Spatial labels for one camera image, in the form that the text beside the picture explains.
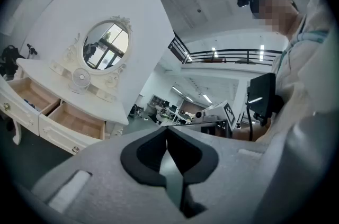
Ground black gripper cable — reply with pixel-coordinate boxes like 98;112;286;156
246;93;255;142

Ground oval mirror with ornate frame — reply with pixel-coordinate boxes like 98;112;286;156
62;15;133;91

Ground teal lanyard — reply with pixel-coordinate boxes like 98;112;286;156
280;29;331;59

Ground black metal railing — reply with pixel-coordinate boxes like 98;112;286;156
168;32;283;65

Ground blue patterned pouch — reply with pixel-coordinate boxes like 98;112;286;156
23;98;38;110

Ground large white wooden drawer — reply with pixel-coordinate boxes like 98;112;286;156
39;101;106;156

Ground white round desk fan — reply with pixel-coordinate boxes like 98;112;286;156
68;68;92;94

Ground white dressing table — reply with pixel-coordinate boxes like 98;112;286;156
0;15;133;156

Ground person's beige clothing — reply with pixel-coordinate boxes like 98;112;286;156
255;0;339;144

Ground person's head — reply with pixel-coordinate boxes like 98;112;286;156
250;0;300;33

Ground black scooter handlebar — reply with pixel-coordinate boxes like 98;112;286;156
26;43;38;59

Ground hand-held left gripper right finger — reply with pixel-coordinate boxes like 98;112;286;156
166;126;219;185

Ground person's right forearm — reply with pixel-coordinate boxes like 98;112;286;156
233;122;272;142

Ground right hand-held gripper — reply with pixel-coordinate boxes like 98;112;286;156
194;101;237;131

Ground office desks with monitors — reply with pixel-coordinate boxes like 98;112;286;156
147;94;197;126

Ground black backpack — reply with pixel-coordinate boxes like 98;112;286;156
0;44;26;77

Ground small white wooden drawer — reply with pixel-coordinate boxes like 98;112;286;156
0;77;61;136

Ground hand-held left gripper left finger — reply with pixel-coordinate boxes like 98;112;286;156
120;126;168;188

